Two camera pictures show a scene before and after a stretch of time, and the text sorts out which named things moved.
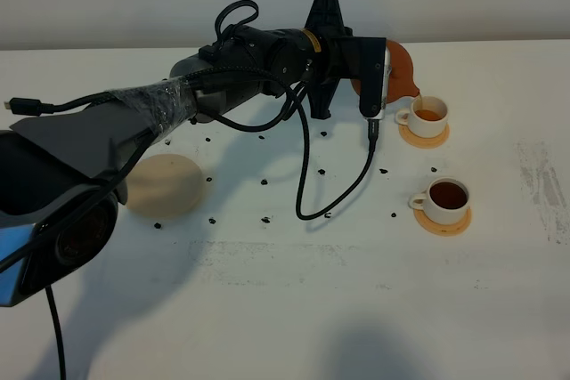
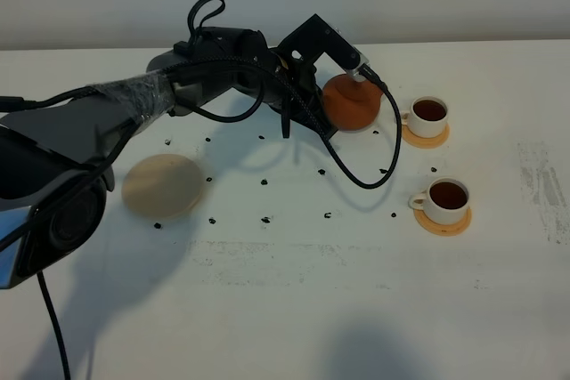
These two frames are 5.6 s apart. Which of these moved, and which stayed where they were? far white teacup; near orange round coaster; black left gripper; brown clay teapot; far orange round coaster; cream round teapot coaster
Moved: black left gripper; brown clay teapot
Stayed: far white teacup; near orange round coaster; cream round teapot coaster; far orange round coaster
